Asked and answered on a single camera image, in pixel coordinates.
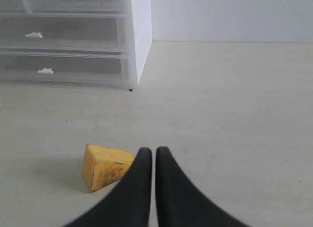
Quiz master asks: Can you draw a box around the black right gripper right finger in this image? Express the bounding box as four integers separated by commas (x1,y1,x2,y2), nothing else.
156,147,247,227

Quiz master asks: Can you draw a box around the white plastic drawer cabinet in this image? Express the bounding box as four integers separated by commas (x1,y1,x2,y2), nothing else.
0,0,152,90

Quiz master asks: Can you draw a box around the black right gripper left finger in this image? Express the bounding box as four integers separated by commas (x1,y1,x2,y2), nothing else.
67,147,152,227

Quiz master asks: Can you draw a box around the clear middle wide drawer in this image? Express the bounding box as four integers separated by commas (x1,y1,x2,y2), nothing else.
0,17,125,52

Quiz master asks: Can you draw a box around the yellow cheese wedge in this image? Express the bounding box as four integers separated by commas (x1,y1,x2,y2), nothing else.
82,144,134,192

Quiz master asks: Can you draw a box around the clear wide drawer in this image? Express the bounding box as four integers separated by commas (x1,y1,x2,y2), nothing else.
0,50,136,88
0,17,125,52

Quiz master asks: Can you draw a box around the clear bottom wide drawer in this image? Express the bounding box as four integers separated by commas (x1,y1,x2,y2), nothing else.
0,50,136,88

